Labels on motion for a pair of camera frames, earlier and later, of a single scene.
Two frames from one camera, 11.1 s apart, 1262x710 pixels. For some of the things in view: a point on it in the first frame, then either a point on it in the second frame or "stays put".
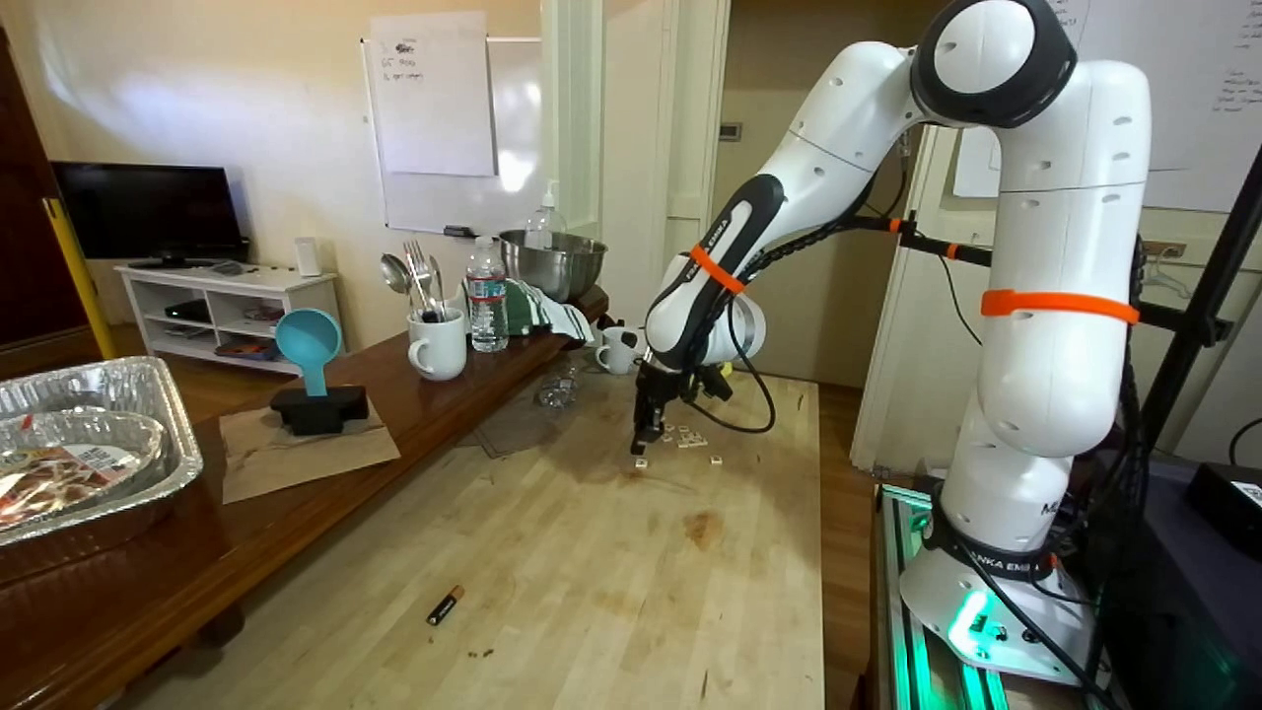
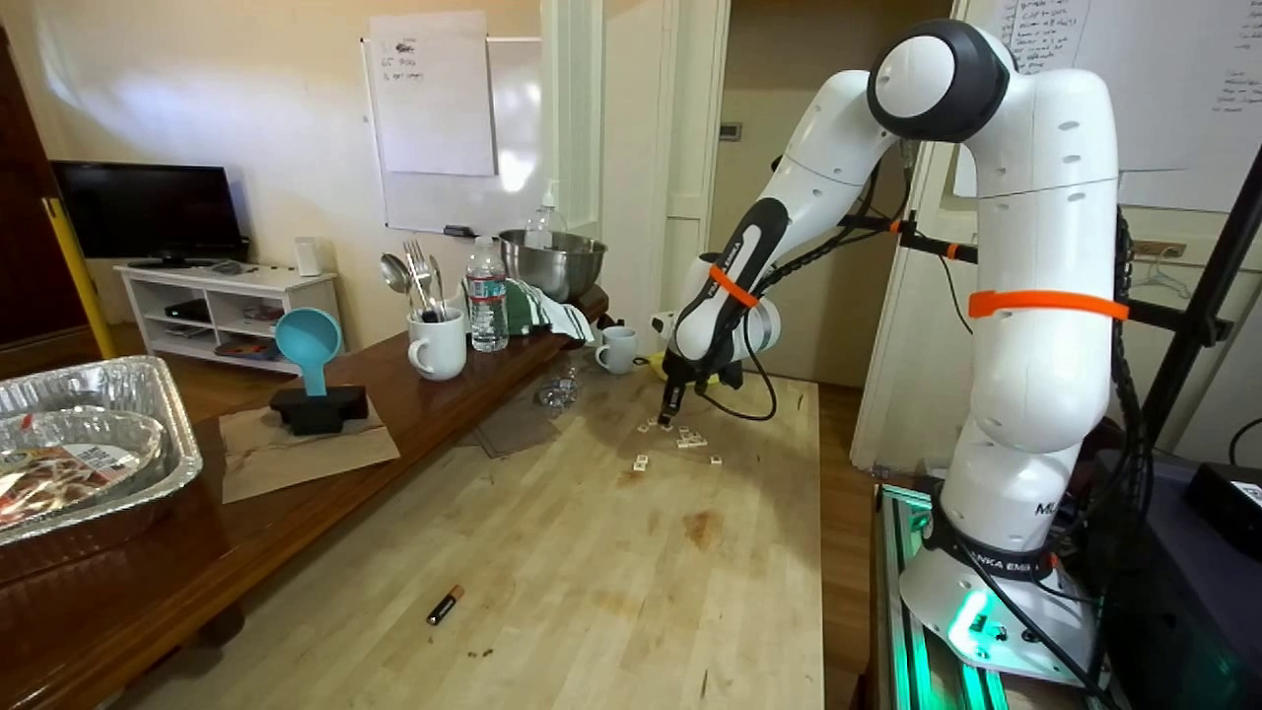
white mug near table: (616, 349) stays put
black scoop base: (319, 409) stays put
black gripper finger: (640, 438) → (673, 403)
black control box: (1233, 500) stays put
